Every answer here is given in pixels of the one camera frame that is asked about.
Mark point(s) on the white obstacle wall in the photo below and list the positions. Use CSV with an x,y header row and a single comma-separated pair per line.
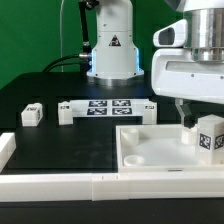
x,y
98,187
7,147

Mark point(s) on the white front obstacle wall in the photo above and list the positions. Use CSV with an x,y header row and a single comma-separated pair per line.
x,y
98,187

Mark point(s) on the white fiducial marker sheet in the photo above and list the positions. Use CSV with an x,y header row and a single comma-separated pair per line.
x,y
108,107

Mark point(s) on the white left obstacle wall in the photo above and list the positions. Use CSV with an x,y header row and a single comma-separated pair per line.
x,y
7,147

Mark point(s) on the white square table top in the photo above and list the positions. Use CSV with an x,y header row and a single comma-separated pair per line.
x,y
159,148

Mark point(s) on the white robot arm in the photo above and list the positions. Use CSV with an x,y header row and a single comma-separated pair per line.
x,y
115,58

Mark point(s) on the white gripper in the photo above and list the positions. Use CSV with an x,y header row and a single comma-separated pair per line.
x,y
175,74

